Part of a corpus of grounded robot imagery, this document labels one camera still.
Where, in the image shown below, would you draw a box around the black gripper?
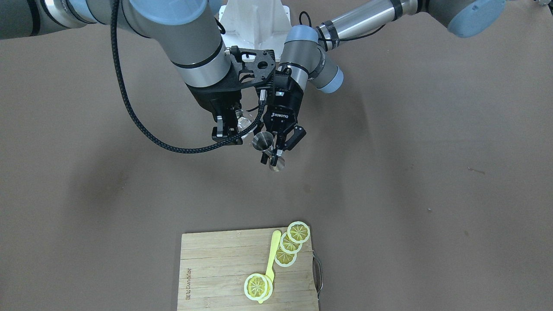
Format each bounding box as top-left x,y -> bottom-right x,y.
260,67 -> 307,167
186,85 -> 242,143

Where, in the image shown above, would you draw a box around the steel jigger measuring cup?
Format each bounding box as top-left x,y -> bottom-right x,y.
251,131 -> 285,172

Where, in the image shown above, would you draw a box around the small clear glass cup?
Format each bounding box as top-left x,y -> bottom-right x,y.
235,110 -> 254,132

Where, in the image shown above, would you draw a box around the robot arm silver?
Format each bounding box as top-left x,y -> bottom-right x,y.
1,0 -> 242,144
252,0 -> 506,171

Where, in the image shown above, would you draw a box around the lemon slice top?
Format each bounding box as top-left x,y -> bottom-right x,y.
287,221 -> 311,244

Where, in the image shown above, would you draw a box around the yellow plastic knife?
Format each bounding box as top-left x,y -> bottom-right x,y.
258,230 -> 282,304

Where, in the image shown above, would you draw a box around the bamboo cutting board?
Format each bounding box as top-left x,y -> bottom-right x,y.
175,228 -> 322,311

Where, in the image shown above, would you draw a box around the lemon slice front large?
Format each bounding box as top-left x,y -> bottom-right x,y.
244,273 -> 274,304

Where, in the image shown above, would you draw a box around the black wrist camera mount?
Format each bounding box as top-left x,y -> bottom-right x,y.
222,46 -> 276,91

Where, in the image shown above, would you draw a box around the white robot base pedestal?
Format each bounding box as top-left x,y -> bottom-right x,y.
219,0 -> 292,60

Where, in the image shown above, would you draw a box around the black braided cable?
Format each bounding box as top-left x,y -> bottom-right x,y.
110,0 -> 266,154

